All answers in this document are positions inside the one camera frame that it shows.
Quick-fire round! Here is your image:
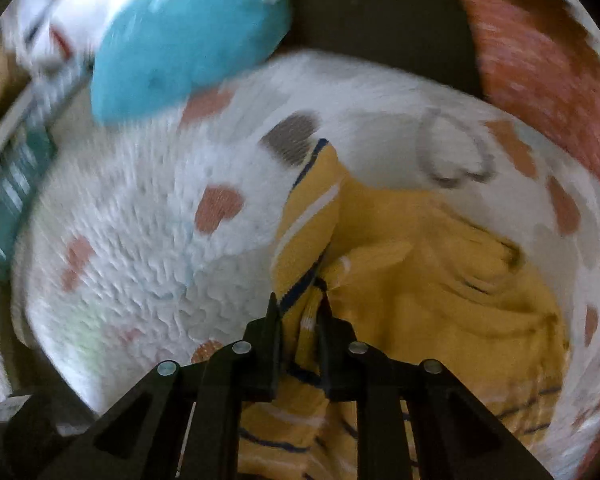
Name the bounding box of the orange floral cloth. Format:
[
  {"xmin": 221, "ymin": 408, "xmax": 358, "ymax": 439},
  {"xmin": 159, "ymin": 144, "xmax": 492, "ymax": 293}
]
[{"xmin": 447, "ymin": 0, "xmax": 600, "ymax": 196}]

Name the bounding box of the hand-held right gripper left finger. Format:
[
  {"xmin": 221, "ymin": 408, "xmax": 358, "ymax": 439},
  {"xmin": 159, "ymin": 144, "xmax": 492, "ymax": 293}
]
[{"xmin": 37, "ymin": 292, "xmax": 283, "ymax": 480}]

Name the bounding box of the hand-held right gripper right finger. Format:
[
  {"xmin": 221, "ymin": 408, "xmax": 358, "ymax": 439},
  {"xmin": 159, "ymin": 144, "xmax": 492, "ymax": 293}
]
[{"xmin": 317, "ymin": 292, "xmax": 556, "ymax": 480}]

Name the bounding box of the yellow striped sweater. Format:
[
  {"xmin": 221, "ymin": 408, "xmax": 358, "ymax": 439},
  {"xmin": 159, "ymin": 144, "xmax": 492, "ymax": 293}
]
[{"xmin": 237, "ymin": 137, "xmax": 571, "ymax": 480}]

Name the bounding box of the teal striped box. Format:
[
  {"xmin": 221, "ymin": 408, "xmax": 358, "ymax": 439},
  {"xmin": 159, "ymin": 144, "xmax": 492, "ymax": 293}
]
[{"xmin": 0, "ymin": 60, "xmax": 58, "ymax": 281}]

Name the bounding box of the white plastic bag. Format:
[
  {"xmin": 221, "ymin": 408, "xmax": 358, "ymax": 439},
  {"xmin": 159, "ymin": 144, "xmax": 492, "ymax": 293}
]
[{"xmin": 0, "ymin": 0, "xmax": 146, "ymax": 71}]

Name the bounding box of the teal pillow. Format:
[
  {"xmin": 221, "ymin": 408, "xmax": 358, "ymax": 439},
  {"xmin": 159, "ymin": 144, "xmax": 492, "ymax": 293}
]
[{"xmin": 89, "ymin": 0, "xmax": 293, "ymax": 126}]

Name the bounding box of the white quilted heart-print blanket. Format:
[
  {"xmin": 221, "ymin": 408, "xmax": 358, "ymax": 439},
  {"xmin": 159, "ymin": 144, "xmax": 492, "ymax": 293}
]
[{"xmin": 10, "ymin": 50, "xmax": 600, "ymax": 480}]

